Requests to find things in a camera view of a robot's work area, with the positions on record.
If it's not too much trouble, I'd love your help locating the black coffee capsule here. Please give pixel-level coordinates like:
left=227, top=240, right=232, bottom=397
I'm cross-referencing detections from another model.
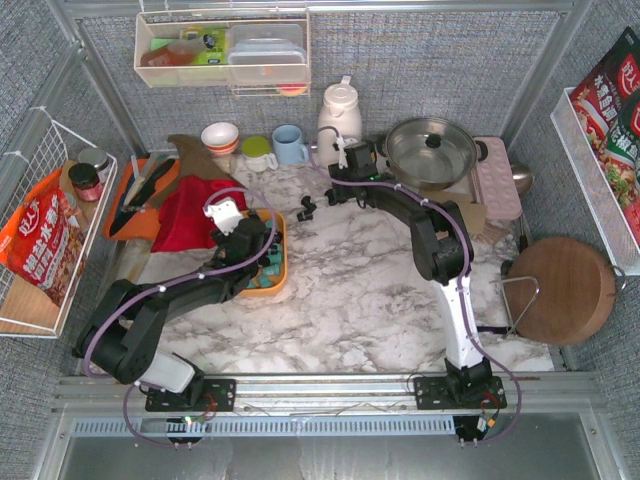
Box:
left=301, top=196, right=316, bottom=210
left=297, top=211, right=314, bottom=222
left=325, top=189, right=338, bottom=206

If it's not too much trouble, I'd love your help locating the orange storage basket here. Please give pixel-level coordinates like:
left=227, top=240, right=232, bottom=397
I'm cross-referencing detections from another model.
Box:
left=240, top=212, right=288, bottom=298

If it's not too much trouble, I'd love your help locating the cork mat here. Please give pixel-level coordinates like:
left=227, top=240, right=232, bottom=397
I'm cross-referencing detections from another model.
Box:
left=419, top=190, right=474, bottom=204
left=459, top=202, right=487, bottom=235

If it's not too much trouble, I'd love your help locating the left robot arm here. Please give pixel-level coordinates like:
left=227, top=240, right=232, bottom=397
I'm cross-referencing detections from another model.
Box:
left=76, top=213, right=277, bottom=393

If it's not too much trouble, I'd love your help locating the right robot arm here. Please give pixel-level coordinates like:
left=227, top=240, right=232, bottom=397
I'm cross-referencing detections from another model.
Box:
left=327, top=142, right=492, bottom=406

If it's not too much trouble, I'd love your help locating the green packet in basket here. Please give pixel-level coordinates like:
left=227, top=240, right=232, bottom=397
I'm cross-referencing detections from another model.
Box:
left=180, top=26, right=228, bottom=65

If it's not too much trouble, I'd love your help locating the white thermos jug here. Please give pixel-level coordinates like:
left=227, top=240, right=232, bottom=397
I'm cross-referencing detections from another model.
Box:
left=317, top=76, right=362, bottom=167

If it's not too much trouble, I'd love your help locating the red cloth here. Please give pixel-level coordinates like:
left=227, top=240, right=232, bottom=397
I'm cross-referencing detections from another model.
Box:
left=151, top=175, right=241, bottom=253

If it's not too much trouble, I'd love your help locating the blue mug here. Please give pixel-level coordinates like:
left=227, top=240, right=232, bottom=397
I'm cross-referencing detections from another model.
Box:
left=272, top=124, right=309, bottom=166

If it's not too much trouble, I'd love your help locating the steel pot with lid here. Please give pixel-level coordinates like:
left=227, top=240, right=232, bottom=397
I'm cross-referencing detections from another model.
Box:
left=383, top=117, right=488, bottom=191

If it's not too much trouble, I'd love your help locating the green lidded cup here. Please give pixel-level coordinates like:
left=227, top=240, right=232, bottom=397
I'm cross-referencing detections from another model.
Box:
left=241, top=136, right=279, bottom=173

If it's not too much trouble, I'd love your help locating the brown felt cloth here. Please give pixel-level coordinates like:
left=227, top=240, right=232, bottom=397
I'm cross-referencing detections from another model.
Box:
left=147, top=134, right=242, bottom=209

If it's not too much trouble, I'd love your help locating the white orange striped bowl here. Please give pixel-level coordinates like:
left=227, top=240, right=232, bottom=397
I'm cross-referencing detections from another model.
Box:
left=200, top=122, right=239, bottom=156

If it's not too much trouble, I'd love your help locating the orange cutting tray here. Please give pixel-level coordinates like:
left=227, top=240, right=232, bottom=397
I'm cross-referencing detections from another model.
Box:
left=102, top=157, right=182, bottom=242

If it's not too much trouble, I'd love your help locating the black kitchen knife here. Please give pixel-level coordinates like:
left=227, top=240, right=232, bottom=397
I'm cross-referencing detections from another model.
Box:
left=108, top=158, right=177, bottom=237

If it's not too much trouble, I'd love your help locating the pink egg tray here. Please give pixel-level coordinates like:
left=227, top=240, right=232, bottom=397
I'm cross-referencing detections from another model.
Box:
left=470, top=137, right=522, bottom=221

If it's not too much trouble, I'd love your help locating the striped oven mitt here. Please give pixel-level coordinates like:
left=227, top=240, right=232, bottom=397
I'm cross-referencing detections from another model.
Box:
left=471, top=222, right=513, bottom=245

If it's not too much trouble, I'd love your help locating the clear plastic container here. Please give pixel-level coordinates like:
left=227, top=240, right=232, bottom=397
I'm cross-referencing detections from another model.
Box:
left=227, top=23, right=307, bottom=85

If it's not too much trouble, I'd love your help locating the steel ladle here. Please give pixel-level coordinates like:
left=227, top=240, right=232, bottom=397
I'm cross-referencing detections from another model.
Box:
left=511, top=162, right=535, bottom=197

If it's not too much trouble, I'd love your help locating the silver lidded jar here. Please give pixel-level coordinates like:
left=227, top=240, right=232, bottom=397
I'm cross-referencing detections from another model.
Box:
left=78, top=147, right=110, bottom=175

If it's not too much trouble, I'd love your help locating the dark lidded jar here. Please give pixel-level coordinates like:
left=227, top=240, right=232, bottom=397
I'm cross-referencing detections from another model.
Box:
left=68, top=163, right=103, bottom=202

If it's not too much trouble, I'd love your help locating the red snack bag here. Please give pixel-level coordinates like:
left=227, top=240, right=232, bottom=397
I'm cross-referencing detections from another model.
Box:
left=1, top=169, right=84, bottom=306

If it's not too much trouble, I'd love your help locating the metal board stand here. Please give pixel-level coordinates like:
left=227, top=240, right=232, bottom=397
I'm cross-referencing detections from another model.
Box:
left=489, top=275, right=541, bottom=340

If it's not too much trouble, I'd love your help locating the round wooden cutting board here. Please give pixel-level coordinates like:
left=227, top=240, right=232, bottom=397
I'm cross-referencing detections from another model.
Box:
left=504, top=237, right=616, bottom=346

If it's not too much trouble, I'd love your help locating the red seasoning packet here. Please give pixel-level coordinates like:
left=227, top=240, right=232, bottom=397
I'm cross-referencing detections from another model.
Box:
left=569, top=26, right=639, bottom=152

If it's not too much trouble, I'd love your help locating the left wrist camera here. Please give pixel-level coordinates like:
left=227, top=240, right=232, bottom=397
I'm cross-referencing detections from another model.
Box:
left=203, top=197, right=244, bottom=236

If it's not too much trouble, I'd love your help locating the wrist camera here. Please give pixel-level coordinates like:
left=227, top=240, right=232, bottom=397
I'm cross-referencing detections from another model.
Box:
left=203, top=197, right=244, bottom=236
left=333, top=136, right=348, bottom=169

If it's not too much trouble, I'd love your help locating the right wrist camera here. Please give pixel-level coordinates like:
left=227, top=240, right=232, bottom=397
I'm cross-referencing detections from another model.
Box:
left=333, top=136, right=348, bottom=169

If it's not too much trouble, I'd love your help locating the white handled knife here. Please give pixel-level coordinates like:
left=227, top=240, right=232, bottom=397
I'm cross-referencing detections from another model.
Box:
left=124, top=158, right=156, bottom=205

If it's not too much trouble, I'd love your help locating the white wall basket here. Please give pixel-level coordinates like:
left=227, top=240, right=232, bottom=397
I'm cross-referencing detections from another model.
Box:
left=134, top=10, right=311, bottom=95

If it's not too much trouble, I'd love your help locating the left wire basket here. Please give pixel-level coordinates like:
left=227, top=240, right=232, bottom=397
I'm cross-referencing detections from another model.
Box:
left=1, top=107, right=118, bottom=339

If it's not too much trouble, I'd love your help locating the wire basket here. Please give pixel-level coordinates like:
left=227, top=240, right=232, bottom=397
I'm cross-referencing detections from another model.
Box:
left=550, top=87, right=639, bottom=276
left=1, top=107, right=118, bottom=339

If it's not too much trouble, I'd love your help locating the right wire basket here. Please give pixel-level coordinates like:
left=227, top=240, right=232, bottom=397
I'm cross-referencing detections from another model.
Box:
left=550, top=87, right=639, bottom=276

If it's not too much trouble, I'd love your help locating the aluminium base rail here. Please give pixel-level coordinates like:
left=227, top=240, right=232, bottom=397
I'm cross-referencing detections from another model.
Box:
left=52, top=372, right=604, bottom=444

